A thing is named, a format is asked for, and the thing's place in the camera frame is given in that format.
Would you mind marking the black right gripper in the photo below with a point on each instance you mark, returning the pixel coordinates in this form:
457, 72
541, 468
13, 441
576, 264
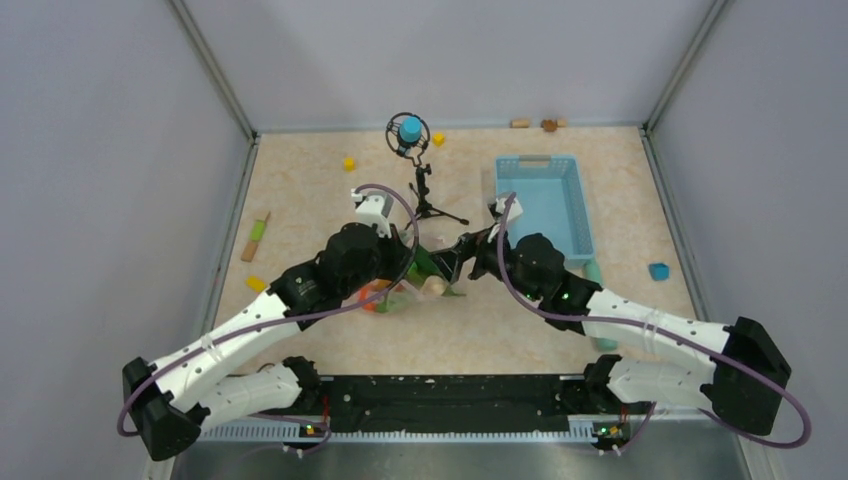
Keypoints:
477, 244

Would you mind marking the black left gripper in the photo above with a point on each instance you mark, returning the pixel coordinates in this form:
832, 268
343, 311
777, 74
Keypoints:
396, 249

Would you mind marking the smooth orange carrot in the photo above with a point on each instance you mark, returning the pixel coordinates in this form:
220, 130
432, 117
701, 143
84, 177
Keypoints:
371, 298

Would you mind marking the dark green cucumber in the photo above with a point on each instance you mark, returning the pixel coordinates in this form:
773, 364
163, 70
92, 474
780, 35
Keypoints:
423, 267

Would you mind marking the clear pink zip top bag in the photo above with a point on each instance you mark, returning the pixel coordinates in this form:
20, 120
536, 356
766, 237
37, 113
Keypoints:
431, 243

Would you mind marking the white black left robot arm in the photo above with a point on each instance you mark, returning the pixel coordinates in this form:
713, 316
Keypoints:
164, 399

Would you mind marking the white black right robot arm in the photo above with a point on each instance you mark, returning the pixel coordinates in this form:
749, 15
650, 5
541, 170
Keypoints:
710, 366

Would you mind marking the light blue perforated plastic basket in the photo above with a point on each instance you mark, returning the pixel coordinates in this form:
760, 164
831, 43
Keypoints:
550, 190

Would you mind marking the yellow cube left of microphone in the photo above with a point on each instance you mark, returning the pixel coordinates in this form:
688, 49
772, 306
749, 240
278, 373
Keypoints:
349, 164

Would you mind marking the green and wood block stick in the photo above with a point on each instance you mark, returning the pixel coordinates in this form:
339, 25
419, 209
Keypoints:
255, 236

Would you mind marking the yellow block near left edge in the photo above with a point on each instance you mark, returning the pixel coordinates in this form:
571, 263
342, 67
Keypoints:
255, 284

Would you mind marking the teal cylinder roller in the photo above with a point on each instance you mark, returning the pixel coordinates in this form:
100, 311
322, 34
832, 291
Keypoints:
592, 272

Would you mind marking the yellow cube near microphone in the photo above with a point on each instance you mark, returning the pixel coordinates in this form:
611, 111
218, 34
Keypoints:
438, 139

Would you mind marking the blue cube block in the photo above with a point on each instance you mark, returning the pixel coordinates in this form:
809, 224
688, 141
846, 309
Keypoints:
659, 271

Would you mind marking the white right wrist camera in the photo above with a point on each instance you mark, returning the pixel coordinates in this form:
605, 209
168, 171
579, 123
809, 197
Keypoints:
505, 208

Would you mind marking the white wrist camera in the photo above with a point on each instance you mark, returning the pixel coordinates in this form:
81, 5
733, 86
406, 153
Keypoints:
505, 208
373, 210

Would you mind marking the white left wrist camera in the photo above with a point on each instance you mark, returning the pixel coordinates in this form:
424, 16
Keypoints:
373, 210

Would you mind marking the wooden cork pieces at wall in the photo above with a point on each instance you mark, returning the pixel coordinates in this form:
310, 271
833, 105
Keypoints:
547, 125

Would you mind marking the blue microphone in shock mount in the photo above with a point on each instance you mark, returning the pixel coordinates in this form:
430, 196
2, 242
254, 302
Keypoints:
407, 135

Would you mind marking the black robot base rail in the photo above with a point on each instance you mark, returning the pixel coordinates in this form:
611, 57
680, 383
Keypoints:
461, 404

